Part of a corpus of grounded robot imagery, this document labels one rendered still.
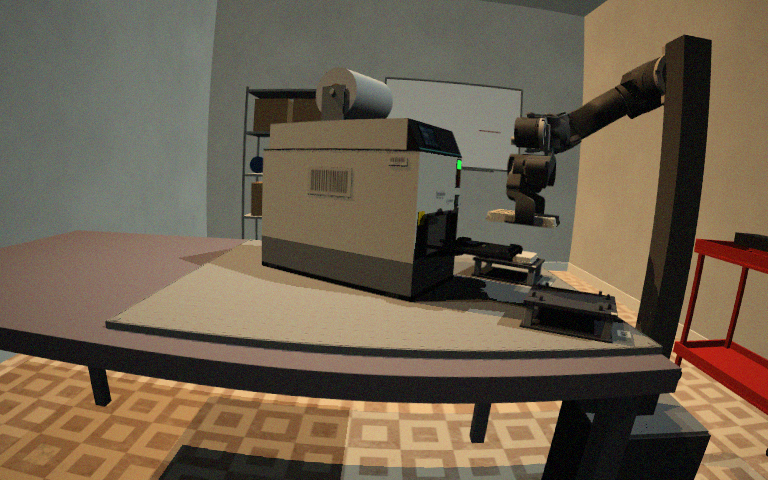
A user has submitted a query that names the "grey cylinder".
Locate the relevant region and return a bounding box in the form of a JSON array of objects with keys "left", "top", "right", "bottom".
[{"left": 316, "top": 67, "right": 393, "bottom": 120}]

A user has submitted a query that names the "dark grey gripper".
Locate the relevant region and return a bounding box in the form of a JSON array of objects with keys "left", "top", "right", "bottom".
[{"left": 504, "top": 124, "right": 556, "bottom": 226}]

